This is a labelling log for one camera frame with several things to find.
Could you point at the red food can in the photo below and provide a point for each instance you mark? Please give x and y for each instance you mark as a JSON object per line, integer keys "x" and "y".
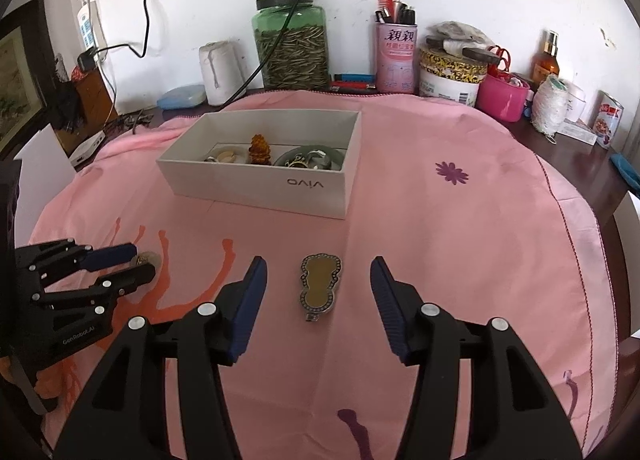
{"x": 607, "y": 117}

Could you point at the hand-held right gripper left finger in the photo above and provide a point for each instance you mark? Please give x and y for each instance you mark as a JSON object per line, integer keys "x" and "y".
{"x": 247, "y": 310}

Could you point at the red lighter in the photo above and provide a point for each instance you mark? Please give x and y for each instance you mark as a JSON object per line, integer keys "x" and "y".
{"x": 352, "y": 87}

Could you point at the brown wooden box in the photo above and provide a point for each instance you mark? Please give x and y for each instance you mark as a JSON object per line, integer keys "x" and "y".
{"x": 95, "y": 100}

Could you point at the black power adapter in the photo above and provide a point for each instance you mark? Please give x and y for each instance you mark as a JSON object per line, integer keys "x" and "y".
{"x": 86, "y": 60}

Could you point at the pale green bangle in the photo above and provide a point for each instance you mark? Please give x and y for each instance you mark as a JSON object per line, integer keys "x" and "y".
{"x": 230, "y": 144}

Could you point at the white tissue roll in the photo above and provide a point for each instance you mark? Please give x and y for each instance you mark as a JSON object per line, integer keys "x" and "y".
{"x": 220, "y": 70}

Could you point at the red scissors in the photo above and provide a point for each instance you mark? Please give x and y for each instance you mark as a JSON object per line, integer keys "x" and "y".
{"x": 502, "y": 60}

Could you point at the white plastic tub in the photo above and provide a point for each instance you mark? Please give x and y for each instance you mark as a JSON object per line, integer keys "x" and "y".
{"x": 447, "y": 90}

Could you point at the teal cloth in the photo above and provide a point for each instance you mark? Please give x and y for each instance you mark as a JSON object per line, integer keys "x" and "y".
{"x": 625, "y": 167}

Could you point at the pile of metal clips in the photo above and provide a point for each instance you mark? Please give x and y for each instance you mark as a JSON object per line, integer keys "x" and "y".
{"x": 135, "y": 121}

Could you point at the white twine ball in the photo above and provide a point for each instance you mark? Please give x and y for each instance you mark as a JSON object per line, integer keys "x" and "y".
{"x": 549, "y": 107}

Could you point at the white card sheet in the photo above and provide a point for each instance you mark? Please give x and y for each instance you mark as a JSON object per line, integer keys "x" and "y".
{"x": 45, "y": 155}

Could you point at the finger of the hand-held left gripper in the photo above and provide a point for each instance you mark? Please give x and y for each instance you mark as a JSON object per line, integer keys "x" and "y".
{"x": 135, "y": 275}
{"x": 112, "y": 255}

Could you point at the amber perfume bottle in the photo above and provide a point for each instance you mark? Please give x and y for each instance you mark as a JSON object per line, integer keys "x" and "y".
{"x": 545, "y": 67}

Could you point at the white cream jar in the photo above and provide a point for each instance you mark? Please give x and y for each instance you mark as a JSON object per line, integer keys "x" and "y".
{"x": 576, "y": 102}

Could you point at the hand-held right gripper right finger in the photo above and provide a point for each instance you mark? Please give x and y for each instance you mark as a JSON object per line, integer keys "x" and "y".
{"x": 390, "y": 310}

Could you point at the red comb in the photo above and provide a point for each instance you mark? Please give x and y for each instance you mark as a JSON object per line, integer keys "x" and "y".
{"x": 384, "y": 0}

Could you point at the pink flowered cloth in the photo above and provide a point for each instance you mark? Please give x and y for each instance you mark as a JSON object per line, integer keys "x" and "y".
{"x": 475, "y": 250}

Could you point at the white router box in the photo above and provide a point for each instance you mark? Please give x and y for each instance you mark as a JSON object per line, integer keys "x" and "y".
{"x": 87, "y": 149}

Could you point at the green glass jar of seeds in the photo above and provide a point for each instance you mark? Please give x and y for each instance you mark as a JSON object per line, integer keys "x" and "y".
{"x": 290, "y": 50}

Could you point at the pale round jade disc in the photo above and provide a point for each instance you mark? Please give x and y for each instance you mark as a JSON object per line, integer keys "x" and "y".
{"x": 149, "y": 258}

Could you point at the framed landscape painting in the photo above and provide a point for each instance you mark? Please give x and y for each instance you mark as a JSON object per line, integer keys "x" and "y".
{"x": 15, "y": 85}

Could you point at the green jade bangle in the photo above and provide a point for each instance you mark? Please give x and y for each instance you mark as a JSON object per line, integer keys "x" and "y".
{"x": 340, "y": 154}

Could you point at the small white carton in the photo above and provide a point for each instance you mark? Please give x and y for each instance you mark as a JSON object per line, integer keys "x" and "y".
{"x": 577, "y": 132}

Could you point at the crumpled plastic bag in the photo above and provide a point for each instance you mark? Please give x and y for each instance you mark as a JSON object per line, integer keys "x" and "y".
{"x": 457, "y": 32}

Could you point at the blue plastic case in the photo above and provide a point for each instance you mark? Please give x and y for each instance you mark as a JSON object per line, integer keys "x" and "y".
{"x": 181, "y": 97}

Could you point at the carved amber pendant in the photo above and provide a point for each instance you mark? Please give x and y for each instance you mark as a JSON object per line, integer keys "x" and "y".
{"x": 260, "y": 150}

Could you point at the blue lighter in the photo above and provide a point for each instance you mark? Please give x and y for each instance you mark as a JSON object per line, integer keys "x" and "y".
{"x": 355, "y": 77}

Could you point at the white cardboard box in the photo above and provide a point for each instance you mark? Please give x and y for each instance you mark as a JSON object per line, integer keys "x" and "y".
{"x": 260, "y": 190}

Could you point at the pink plastic basket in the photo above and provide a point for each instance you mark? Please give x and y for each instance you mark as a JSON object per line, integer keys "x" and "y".
{"x": 500, "y": 100}

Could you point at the yellow patterned tin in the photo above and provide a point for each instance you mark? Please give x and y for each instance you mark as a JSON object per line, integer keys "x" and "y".
{"x": 450, "y": 65}

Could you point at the pink canister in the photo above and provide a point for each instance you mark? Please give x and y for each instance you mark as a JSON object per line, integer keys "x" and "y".
{"x": 395, "y": 60}

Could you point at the white power strip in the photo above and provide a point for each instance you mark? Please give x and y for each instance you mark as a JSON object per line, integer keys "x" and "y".
{"x": 87, "y": 25}

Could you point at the white paper sheet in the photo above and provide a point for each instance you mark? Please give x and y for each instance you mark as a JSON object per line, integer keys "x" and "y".
{"x": 630, "y": 220}

